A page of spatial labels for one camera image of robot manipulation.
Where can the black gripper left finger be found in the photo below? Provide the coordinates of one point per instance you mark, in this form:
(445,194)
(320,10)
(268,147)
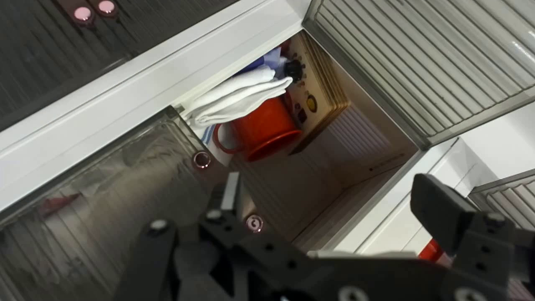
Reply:
(225,197)

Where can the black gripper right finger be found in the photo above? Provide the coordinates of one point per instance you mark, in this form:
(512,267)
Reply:
(442,210)

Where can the door of shelf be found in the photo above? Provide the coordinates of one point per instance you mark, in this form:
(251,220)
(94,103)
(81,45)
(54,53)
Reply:
(442,65)
(71,237)

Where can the white plastic shelf cabinet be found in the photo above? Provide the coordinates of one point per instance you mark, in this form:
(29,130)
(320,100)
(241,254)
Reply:
(77,76)

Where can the orange plastic cup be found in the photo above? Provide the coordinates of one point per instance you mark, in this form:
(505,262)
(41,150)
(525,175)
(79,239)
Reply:
(260,133)

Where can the white folded towel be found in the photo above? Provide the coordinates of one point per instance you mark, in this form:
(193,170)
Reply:
(236,97)

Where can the wooden toy board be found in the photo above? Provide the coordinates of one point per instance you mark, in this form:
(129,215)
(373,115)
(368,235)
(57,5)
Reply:
(316,97)

